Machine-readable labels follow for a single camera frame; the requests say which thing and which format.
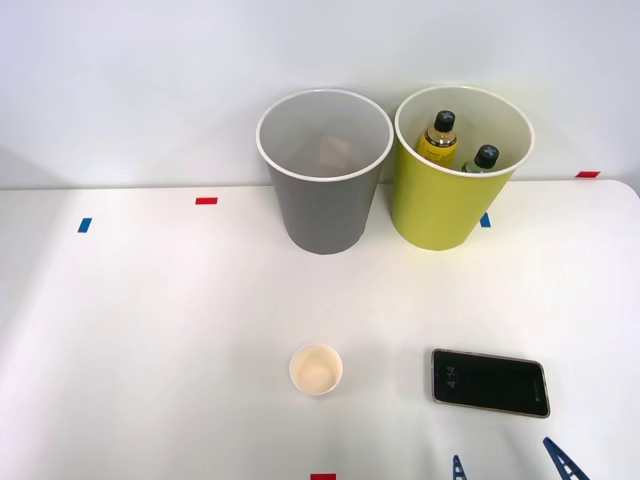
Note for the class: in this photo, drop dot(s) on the yellow bottle with black cap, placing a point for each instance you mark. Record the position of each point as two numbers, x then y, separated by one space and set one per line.
439 142

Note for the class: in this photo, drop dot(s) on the green bottle with black cap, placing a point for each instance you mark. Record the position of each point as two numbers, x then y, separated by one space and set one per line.
482 160

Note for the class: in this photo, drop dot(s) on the yellow-green plastic waste bin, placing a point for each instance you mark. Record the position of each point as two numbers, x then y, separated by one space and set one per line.
440 205

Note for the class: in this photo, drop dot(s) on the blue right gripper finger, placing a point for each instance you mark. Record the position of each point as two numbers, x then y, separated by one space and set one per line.
567 465
457 470

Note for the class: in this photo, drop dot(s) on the black smartphone in clear case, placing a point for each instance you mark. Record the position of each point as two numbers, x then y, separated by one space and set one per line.
487 382

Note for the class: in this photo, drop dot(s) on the grey plastic waste bin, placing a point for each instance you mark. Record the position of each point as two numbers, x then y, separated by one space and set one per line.
325 210

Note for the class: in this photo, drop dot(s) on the small pale paper cup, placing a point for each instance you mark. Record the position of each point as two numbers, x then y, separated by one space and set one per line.
316 371

